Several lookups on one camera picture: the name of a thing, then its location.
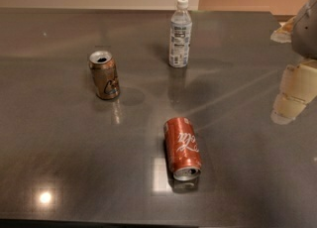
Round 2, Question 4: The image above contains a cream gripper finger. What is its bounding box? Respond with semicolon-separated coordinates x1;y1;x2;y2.
270;17;295;44
270;59;317;125

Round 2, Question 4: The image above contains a red coke can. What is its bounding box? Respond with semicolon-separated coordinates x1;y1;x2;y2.
163;117;202;181

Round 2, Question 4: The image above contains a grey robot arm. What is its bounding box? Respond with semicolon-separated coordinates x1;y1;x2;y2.
270;0;317;125

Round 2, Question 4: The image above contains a brown soda can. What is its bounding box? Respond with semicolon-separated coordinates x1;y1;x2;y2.
89;51;120;100

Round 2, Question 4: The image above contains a clear plastic water bottle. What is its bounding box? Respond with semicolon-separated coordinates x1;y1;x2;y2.
168;0;192;67

